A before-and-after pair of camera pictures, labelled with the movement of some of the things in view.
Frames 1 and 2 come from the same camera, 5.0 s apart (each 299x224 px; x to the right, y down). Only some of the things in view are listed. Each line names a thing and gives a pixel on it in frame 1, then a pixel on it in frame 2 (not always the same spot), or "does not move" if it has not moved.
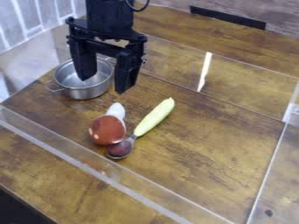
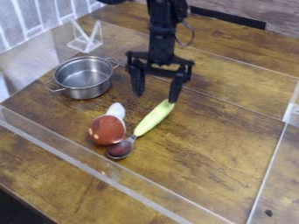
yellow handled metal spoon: (119, 150) does not move
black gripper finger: (129, 65) to (177, 85)
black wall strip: (229, 17) does not move
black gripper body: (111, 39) to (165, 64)
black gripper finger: (85, 59) to (138, 75)
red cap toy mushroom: (107, 128) does not move
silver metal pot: (89, 88) does not move
